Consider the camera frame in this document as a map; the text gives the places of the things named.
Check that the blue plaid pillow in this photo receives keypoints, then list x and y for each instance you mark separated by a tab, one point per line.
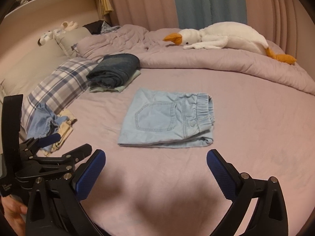
61	83

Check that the large grey pillow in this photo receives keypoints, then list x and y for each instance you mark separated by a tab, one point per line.
32	61

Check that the dark clothing pile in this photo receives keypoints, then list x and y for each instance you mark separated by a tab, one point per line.
93	27

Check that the small white plush toy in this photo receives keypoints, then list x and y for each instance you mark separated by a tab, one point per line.
49	35

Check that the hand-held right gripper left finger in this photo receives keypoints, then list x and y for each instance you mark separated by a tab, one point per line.
89	174

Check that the cream printed cloth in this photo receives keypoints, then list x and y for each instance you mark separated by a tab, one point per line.
66	127

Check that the light blue denim pants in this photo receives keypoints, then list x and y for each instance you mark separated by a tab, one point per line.
157	118

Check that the blue curtain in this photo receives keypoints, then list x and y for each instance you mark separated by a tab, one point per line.
192	2

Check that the light green folded cloth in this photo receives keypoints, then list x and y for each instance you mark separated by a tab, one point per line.
120	88

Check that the plaid shirt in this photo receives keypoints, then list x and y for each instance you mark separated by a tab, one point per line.
109	28

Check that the pink duvet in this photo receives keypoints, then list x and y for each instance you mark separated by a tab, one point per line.
196	61

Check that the dark blue folded jeans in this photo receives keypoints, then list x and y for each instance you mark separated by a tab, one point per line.
115	66

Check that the beige tasseled cloth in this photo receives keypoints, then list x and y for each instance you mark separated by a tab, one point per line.
104	2

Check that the white goose plush toy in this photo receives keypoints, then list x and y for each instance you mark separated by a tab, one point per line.
228	35

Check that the blue denim garment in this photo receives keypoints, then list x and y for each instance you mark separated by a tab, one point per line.
40	123

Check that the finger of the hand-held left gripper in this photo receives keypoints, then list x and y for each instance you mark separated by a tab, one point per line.
73	152
50	139

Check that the person's left hand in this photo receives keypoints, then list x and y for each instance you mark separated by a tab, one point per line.
12	211

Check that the small grey pillow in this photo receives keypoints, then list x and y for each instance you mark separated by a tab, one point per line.
71	39

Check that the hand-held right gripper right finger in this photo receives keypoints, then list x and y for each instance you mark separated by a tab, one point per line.
221	174

